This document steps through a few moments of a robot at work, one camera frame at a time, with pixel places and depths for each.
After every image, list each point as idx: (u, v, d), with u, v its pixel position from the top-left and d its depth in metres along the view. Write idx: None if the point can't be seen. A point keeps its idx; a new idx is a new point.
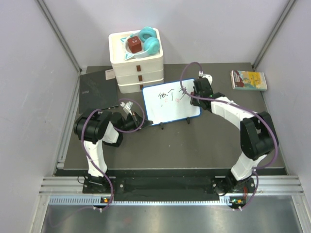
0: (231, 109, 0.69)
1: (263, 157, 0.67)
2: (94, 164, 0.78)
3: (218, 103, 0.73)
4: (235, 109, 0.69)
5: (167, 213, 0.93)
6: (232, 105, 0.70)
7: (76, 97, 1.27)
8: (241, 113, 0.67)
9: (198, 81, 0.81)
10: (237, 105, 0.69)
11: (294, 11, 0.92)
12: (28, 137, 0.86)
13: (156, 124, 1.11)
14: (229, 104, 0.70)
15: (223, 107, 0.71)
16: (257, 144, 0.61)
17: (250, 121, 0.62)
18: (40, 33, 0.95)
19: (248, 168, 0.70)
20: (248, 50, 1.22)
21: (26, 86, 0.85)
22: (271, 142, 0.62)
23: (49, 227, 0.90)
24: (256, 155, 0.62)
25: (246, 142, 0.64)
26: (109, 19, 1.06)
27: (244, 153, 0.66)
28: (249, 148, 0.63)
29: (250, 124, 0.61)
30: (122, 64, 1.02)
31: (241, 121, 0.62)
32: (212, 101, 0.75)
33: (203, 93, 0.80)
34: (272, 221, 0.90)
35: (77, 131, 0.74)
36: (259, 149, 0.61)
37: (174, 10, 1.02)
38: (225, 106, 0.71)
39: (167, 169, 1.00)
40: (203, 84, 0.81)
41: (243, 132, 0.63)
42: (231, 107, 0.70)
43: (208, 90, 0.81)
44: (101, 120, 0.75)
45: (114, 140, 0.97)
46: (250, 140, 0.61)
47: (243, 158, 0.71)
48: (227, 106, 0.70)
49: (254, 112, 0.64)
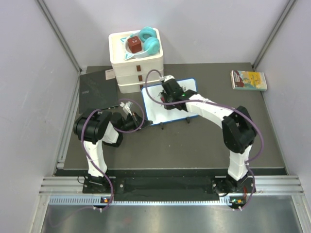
0: (208, 108, 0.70)
1: (249, 148, 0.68)
2: (95, 164, 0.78)
3: (194, 103, 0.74)
4: (212, 107, 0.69)
5: (167, 213, 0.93)
6: (207, 103, 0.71)
7: (76, 97, 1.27)
8: (218, 111, 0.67)
9: (166, 83, 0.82)
10: (212, 103, 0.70)
11: (294, 11, 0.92)
12: (28, 137, 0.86)
13: (156, 124, 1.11)
14: (205, 102, 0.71)
15: (199, 107, 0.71)
16: (241, 139, 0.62)
17: (230, 119, 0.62)
18: (40, 33, 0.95)
19: (241, 164, 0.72)
20: (248, 50, 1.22)
21: (26, 86, 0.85)
22: (251, 132, 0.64)
23: (49, 227, 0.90)
24: (241, 148, 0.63)
25: (229, 139, 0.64)
26: (109, 19, 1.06)
27: (228, 148, 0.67)
28: (234, 144, 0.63)
29: (232, 123, 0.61)
30: (122, 64, 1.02)
31: (222, 122, 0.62)
32: (186, 102, 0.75)
33: (175, 94, 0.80)
34: (273, 221, 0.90)
35: (77, 132, 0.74)
36: (243, 142, 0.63)
37: (174, 10, 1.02)
38: (201, 105, 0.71)
39: (167, 169, 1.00)
40: (173, 85, 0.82)
41: (225, 132, 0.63)
42: (207, 106, 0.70)
43: (178, 89, 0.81)
44: (101, 120, 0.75)
45: (114, 140, 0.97)
46: (234, 137, 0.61)
47: (233, 156, 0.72)
48: (203, 104, 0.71)
49: (233, 108, 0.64)
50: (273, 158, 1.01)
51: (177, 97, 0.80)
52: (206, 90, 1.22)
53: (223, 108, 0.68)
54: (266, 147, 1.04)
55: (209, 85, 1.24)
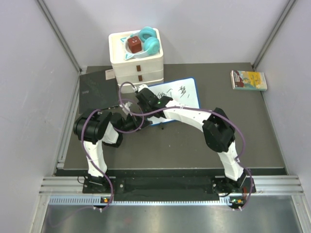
0: (185, 113, 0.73)
1: (233, 144, 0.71)
2: (95, 164, 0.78)
3: (170, 109, 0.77)
4: (190, 112, 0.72)
5: (167, 213, 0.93)
6: (185, 108, 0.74)
7: (76, 97, 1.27)
8: (197, 115, 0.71)
9: (140, 93, 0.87)
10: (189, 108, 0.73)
11: (294, 11, 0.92)
12: (28, 137, 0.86)
13: (156, 124, 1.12)
14: (182, 108, 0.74)
15: (178, 113, 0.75)
16: (222, 139, 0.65)
17: (209, 122, 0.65)
18: (40, 33, 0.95)
19: (233, 162, 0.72)
20: (248, 50, 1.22)
21: (26, 86, 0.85)
22: (231, 130, 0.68)
23: (49, 227, 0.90)
24: (224, 147, 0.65)
25: (211, 141, 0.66)
26: (109, 19, 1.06)
27: (212, 150, 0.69)
28: (216, 145, 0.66)
29: (211, 125, 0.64)
30: (122, 64, 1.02)
31: (202, 125, 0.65)
32: (164, 109, 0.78)
33: (150, 103, 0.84)
34: (273, 221, 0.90)
35: (77, 132, 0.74)
36: (225, 141, 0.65)
37: (174, 10, 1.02)
38: (179, 110, 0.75)
39: (167, 169, 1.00)
40: (147, 94, 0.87)
41: (206, 135, 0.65)
42: (184, 111, 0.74)
43: (153, 97, 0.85)
44: (101, 120, 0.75)
45: (114, 140, 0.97)
46: (215, 138, 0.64)
47: (223, 157, 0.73)
48: (181, 110, 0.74)
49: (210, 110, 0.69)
50: (273, 158, 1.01)
51: (153, 105, 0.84)
52: (206, 90, 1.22)
53: (201, 111, 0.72)
54: (266, 147, 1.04)
55: (209, 85, 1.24)
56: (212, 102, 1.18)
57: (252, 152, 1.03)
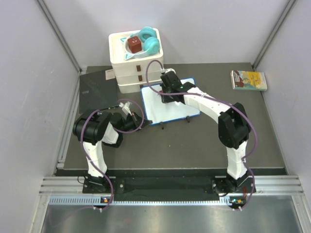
0: (205, 102, 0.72)
1: (244, 143, 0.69)
2: (95, 165, 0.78)
3: (191, 96, 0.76)
4: (210, 102, 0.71)
5: (167, 213, 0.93)
6: (206, 97, 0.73)
7: (76, 97, 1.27)
8: (216, 106, 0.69)
9: (165, 75, 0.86)
10: (210, 98, 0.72)
11: (294, 11, 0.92)
12: (27, 138, 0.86)
13: (156, 124, 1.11)
14: (203, 96, 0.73)
15: (198, 100, 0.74)
16: (235, 134, 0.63)
17: (226, 115, 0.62)
18: (40, 33, 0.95)
19: (239, 161, 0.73)
20: (248, 50, 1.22)
21: (26, 86, 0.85)
22: (247, 128, 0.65)
23: (49, 227, 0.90)
24: (235, 144, 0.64)
25: (224, 134, 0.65)
26: (109, 19, 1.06)
27: (222, 142, 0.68)
28: (228, 139, 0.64)
29: (228, 118, 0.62)
30: (122, 64, 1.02)
31: (219, 117, 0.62)
32: (184, 95, 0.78)
33: (172, 86, 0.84)
34: (273, 221, 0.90)
35: (77, 133, 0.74)
36: (237, 138, 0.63)
37: (174, 10, 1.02)
38: (199, 98, 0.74)
39: (167, 169, 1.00)
40: (171, 77, 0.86)
41: (221, 127, 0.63)
42: (204, 99, 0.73)
43: (177, 82, 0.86)
44: (101, 120, 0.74)
45: (113, 141, 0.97)
46: (229, 132, 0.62)
47: (230, 153, 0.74)
48: (201, 98, 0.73)
49: (230, 104, 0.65)
50: (272, 158, 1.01)
51: (175, 89, 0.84)
52: (205, 90, 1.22)
53: (220, 103, 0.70)
54: (266, 147, 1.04)
55: (209, 85, 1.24)
56: None
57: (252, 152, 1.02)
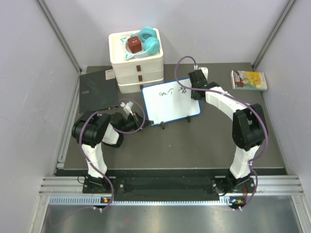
0: (225, 100, 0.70)
1: (256, 148, 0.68)
2: (94, 166, 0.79)
3: (212, 93, 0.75)
4: (229, 100, 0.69)
5: (167, 213, 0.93)
6: (226, 95, 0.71)
7: (76, 97, 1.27)
8: (234, 104, 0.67)
9: (193, 72, 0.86)
10: (231, 97, 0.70)
11: (294, 11, 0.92)
12: (27, 138, 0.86)
13: (157, 123, 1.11)
14: (223, 94, 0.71)
15: (217, 98, 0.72)
16: (249, 135, 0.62)
17: (242, 112, 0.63)
18: (40, 33, 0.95)
19: (245, 163, 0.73)
20: (247, 50, 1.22)
21: (26, 86, 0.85)
22: (262, 133, 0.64)
23: (49, 227, 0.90)
24: (247, 145, 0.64)
25: (237, 133, 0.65)
26: (109, 19, 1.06)
27: (235, 142, 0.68)
28: (240, 139, 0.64)
29: (243, 117, 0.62)
30: (122, 64, 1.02)
31: (234, 113, 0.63)
32: (206, 91, 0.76)
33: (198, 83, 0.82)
34: (273, 221, 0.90)
35: (76, 135, 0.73)
36: (250, 140, 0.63)
37: (174, 10, 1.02)
38: (219, 96, 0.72)
39: (167, 169, 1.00)
40: (198, 75, 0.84)
41: (235, 124, 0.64)
42: (224, 97, 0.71)
43: (202, 80, 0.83)
44: (100, 123, 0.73)
45: (114, 141, 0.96)
46: (242, 132, 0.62)
47: (238, 154, 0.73)
48: (221, 96, 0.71)
49: (248, 104, 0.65)
50: (272, 158, 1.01)
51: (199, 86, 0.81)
52: None
53: (238, 102, 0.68)
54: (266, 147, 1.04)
55: None
56: None
57: None
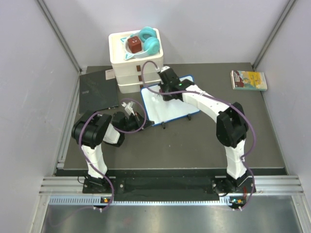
0: (204, 101, 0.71)
1: (242, 142, 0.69)
2: (94, 167, 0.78)
3: (190, 94, 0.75)
4: (208, 100, 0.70)
5: (167, 212, 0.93)
6: (204, 96, 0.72)
7: (76, 98, 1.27)
8: (215, 105, 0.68)
9: (164, 73, 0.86)
10: (209, 96, 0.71)
11: (294, 12, 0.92)
12: (27, 137, 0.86)
13: (158, 124, 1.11)
14: (201, 95, 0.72)
15: (196, 98, 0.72)
16: (233, 134, 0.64)
17: (224, 114, 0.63)
18: (40, 33, 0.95)
19: (238, 160, 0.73)
20: (248, 50, 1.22)
21: (26, 86, 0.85)
22: (244, 128, 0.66)
23: (49, 227, 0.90)
24: (233, 142, 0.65)
25: (221, 133, 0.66)
26: (109, 19, 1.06)
27: (220, 141, 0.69)
28: (226, 138, 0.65)
29: (227, 118, 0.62)
30: (123, 64, 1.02)
31: (217, 116, 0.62)
32: (183, 93, 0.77)
33: (172, 83, 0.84)
34: (273, 220, 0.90)
35: (76, 136, 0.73)
36: (235, 137, 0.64)
37: (175, 10, 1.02)
38: (198, 97, 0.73)
39: (167, 169, 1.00)
40: (170, 74, 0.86)
41: (219, 126, 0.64)
42: (203, 97, 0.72)
43: (175, 79, 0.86)
44: (100, 124, 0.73)
45: (114, 141, 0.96)
46: (227, 132, 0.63)
47: (229, 153, 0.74)
48: (199, 97, 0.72)
49: (229, 103, 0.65)
50: (272, 158, 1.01)
51: (174, 86, 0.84)
52: (206, 90, 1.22)
53: (218, 102, 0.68)
54: (266, 147, 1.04)
55: (209, 85, 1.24)
56: None
57: (253, 152, 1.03)
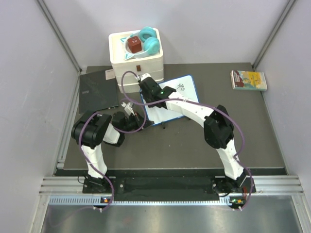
0: (188, 107, 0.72)
1: (232, 142, 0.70)
2: (94, 167, 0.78)
3: (174, 101, 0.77)
4: (193, 106, 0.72)
5: (167, 212, 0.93)
6: (188, 102, 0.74)
7: (76, 98, 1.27)
8: (199, 110, 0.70)
9: (144, 83, 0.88)
10: (193, 102, 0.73)
11: (294, 12, 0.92)
12: (28, 137, 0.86)
13: (157, 123, 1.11)
14: (185, 101, 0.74)
15: (181, 106, 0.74)
16: (221, 136, 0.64)
17: (210, 118, 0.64)
18: (39, 33, 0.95)
19: (232, 160, 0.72)
20: (248, 50, 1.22)
21: (26, 86, 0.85)
22: (230, 128, 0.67)
23: (49, 227, 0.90)
24: (222, 144, 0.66)
25: (209, 136, 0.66)
26: (109, 19, 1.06)
27: (209, 145, 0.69)
28: (215, 141, 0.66)
29: (213, 122, 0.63)
30: (123, 64, 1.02)
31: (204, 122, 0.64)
32: (166, 101, 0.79)
33: (153, 92, 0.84)
34: (273, 220, 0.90)
35: (76, 136, 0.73)
36: (224, 139, 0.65)
37: (175, 10, 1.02)
38: (181, 104, 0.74)
39: (167, 169, 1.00)
40: (150, 83, 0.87)
41: (207, 131, 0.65)
42: (187, 104, 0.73)
43: (156, 87, 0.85)
44: (100, 124, 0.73)
45: (114, 141, 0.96)
46: (215, 135, 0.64)
47: (221, 154, 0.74)
48: (184, 103, 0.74)
49: (213, 107, 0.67)
50: (272, 158, 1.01)
51: (156, 95, 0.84)
52: (206, 90, 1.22)
53: (203, 107, 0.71)
54: (266, 147, 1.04)
55: (209, 85, 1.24)
56: (212, 102, 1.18)
57: (253, 152, 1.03)
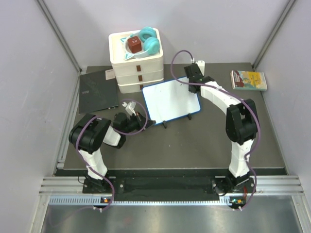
0: (219, 95, 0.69)
1: (250, 142, 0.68)
2: (93, 170, 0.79)
3: (207, 88, 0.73)
4: (223, 94, 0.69)
5: (167, 212, 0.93)
6: (220, 90, 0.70)
7: (76, 97, 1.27)
8: (228, 99, 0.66)
9: (188, 66, 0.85)
10: (226, 91, 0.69)
11: (294, 12, 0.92)
12: (27, 137, 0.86)
13: (159, 123, 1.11)
14: (217, 89, 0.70)
15: (212, 92, 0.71)
16: (241, 129, 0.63)
17: (235, 108, 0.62)
18: (40, 33, 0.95)
19: (242, 158, 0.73)
20: (247, 50, 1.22)
21: (26, 86, 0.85)
22: (254, 126, 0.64)
23: (49, 227, 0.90)
24: (240, 139, 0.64)
25: (230, 126, 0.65)
26: (109, 19, 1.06)
27: (228, 136, 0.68)
28: (233, 132, 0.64)
29: (236, 112, 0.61)
30: (123, 64, 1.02)
31: (227, 108, 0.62)
32: (201, 86, 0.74)
33: (194, 77, 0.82)
34: (273, 220, 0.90)
35: (73, 140, 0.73)
36: (243, 134, 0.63)
37: (174, 11, 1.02)
38: (214, 91, 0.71)
39: (168, 169, 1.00)
40: (194, 69, 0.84)
41: (229, 120, 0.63)
42: (219, 92, 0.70)
43: (198, 74, 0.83)
44: (98, 130, 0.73)
45: (115, 143, 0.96)
46: (235, 126, 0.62)
47: (234, 150, 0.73)
48: (215, 91, 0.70)
49: (241, 99, 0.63)
50: (272, 158, 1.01)
51: (195, 80, 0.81)
52: None
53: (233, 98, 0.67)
54: (266, 147, 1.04)
55: None
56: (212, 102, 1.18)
57: (254, 153, 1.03)
